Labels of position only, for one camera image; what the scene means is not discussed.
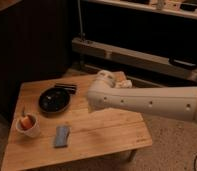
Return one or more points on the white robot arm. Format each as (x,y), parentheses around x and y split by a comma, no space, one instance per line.
(172,102)

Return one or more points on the white crumpled object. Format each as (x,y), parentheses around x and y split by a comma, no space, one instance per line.
(124,84)

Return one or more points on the black round plate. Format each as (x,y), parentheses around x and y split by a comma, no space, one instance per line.
(54,100)

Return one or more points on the vertical metal pole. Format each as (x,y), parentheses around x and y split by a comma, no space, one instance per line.
(82,34)

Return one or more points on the blue sponge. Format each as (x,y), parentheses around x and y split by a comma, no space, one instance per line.
(62,133)

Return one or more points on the wooden low table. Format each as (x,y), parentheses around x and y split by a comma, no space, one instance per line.
(91,134)

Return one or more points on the white cup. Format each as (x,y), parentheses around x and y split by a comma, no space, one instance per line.
(33,132)

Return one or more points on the orange carrot in cup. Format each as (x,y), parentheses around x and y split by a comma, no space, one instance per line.
(26,122)

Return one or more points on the wooden shelf board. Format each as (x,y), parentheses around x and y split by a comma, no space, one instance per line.
(167,7)

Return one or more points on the grey metal rail beam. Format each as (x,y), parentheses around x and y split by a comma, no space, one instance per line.
(134,58)

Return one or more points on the black handle on rail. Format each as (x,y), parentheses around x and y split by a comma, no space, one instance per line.
(185,65)

